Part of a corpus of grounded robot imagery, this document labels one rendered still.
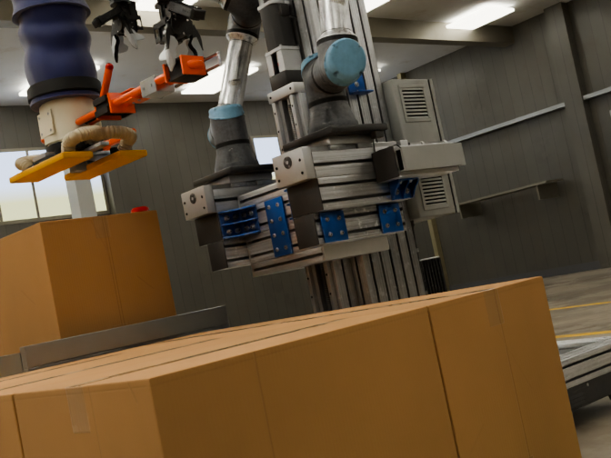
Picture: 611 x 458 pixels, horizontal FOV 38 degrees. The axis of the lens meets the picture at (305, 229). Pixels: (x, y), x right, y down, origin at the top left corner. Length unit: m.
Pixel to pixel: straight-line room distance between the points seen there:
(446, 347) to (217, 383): 0.52
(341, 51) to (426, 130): 0.67
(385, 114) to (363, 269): 0.54
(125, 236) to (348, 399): 1.47
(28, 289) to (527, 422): 1.55
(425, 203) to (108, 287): 1.05
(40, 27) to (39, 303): 0.82
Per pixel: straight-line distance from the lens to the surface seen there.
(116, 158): 2.72
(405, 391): 1.51
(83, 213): 5.93
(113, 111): 2.57
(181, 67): 2.32
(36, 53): 2.82
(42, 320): 2.69
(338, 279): 2.73
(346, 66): 2.43
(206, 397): 1.23
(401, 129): 2.92
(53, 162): 2.64
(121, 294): 2.71
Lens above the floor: 0.62
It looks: 4 degrees up
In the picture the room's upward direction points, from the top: 11 degrees counter-clockwise
